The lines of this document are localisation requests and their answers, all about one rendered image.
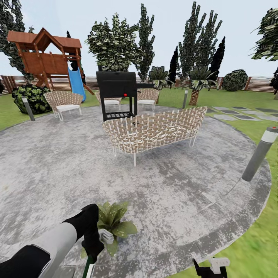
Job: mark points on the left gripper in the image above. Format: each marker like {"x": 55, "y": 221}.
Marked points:
{"x": 93, "y": 246}

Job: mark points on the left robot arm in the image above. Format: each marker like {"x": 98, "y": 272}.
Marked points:
{"x": 41, "y": 257}

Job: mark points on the garden chair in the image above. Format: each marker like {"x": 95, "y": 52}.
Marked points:
{"x": 108, "y": 101}
{"x": 147, "y": 96}
{"x": 63, "y": 101}
{"x": 158, "y": 132}

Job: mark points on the insectifuge atomizer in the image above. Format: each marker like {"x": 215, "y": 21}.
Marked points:
{"x": 89, "y": 268}

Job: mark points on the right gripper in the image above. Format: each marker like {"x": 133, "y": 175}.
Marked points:
{"x": 207, "y": 273}

